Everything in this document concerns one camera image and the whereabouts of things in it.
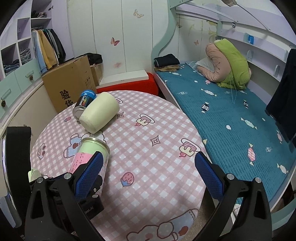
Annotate folded dark clothes pile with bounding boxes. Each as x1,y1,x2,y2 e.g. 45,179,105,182
154,54,180,72

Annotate large cardboard box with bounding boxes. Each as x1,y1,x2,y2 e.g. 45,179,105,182
42,56,97,113

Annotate red bench with white top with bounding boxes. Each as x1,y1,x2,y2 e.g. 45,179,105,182
96,70,159,96

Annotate small light green cup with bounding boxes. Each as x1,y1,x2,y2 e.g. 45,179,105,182
28,169,49,182

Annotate white pillow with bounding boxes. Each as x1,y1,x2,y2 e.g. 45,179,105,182
196,57,215,72

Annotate green and pink rolled quilt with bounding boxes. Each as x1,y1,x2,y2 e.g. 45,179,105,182
196,39,252,90

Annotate pink checkered tablecloth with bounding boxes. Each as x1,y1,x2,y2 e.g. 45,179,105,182
30,90,211,241

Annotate white low cabinet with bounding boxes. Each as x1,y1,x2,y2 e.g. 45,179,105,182
0,81,58,197

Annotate blue battery-print can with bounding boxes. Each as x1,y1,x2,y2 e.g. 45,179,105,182
72,90,96,121

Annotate black clothes on box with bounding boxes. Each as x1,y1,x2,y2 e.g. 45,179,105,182
84,53,103,65

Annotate purple stair shelf cabinet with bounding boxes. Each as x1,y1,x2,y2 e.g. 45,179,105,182
1,0,74,117

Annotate dark hanging garment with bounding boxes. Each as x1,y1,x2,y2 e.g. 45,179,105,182
265,49,295,144

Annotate green pink labelled tin can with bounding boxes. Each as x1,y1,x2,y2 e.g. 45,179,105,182
69,137,110,200

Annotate cream white cup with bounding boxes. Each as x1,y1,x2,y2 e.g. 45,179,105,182
79,92,120,134

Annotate hanging clothes row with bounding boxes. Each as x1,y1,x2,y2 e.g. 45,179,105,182
32,29,66,75

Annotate teal bunk bed frame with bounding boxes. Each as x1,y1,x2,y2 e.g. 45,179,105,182
151,1,295,231

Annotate teal candy-print mattress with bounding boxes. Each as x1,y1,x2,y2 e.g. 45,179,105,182
158,64,295,201

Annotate small blue box on shelf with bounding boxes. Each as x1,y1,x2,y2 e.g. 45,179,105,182
246,34,254,45

